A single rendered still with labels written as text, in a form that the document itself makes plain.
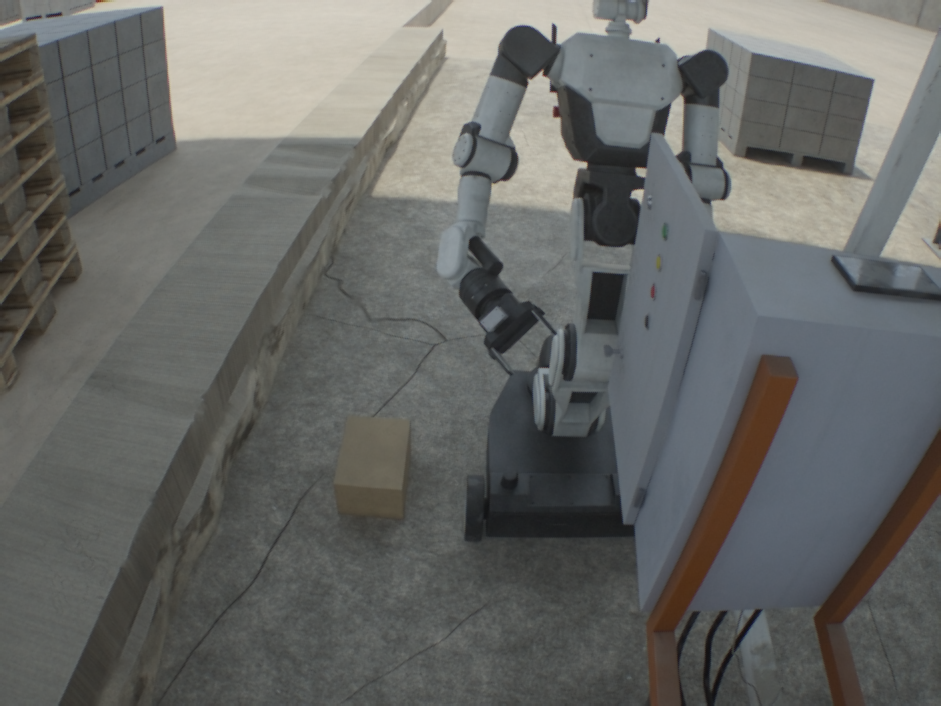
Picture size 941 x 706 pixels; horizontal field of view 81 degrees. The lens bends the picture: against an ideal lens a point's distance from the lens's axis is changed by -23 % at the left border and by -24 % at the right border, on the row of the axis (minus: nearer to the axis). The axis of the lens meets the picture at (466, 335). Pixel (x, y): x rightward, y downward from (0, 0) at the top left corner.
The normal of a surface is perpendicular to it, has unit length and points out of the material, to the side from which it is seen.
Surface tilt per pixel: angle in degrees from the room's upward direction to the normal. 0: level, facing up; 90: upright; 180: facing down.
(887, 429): 90
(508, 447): 0
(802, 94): 90
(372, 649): 0
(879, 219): 99
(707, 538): 90
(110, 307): 0
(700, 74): 70
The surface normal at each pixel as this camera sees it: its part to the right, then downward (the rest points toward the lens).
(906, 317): 0.04, -0.81
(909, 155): -0.09, 0.70
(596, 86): 0.04, 0.28
